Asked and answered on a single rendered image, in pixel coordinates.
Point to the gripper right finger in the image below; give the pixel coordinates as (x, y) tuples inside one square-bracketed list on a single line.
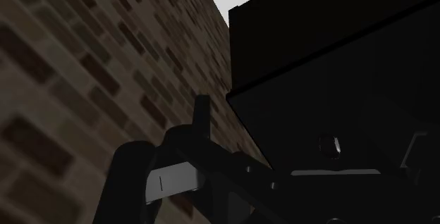
[(424, 161)]

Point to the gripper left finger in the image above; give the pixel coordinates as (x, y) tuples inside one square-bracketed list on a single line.
[(220, 168)]

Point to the black cabinet with round knob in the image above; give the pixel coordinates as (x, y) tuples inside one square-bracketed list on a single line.
[(330, 79)]

